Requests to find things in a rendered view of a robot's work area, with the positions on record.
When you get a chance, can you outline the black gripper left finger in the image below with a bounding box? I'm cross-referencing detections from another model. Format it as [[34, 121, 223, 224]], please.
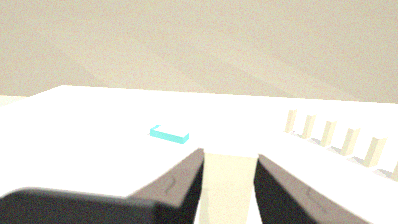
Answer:
[[0, 147, 205, 224]]

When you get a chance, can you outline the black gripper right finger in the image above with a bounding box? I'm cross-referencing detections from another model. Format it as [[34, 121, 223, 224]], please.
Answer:
[[253, 153, 374, 224]]

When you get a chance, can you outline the cream domino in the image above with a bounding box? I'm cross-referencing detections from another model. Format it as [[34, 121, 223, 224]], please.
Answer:
[[301, 112, 317, 140], [320, 119, 338, 147], [362, 135, 388, 168], [390, 161, 398, 182], [198, 144, 258, 224], [284, 107, 298, 133], [340, 126, 361, 156]]

